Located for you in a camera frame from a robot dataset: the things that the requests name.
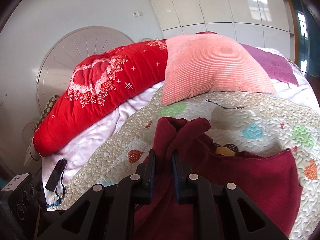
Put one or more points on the pale pink bed sheet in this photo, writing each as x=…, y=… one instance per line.
x=100, y=135

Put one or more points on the red floral quilt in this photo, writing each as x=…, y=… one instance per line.
x=100, y=92

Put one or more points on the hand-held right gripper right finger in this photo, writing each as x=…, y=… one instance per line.
x=177, y=180

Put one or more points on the white wall socket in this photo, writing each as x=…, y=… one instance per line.
x=137, y=14

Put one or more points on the quilted patchwork bedspread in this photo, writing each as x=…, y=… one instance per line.
x=250, y=110

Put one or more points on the olive dotted cushion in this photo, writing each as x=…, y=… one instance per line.
x=48, y=105

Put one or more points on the purple fleece blanket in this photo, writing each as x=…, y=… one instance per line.
x=272, y=62

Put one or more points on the glossy white wardrobe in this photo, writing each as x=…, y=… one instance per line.
x=212, y=5

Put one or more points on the round white headboard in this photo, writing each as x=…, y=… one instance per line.
x=75, y=47

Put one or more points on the maroon knit garment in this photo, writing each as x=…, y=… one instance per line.
x=250, y=180

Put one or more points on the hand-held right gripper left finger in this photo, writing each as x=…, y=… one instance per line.
x=150, y=177

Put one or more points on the pink ribbed pillow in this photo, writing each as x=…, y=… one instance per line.
x=212, y=67

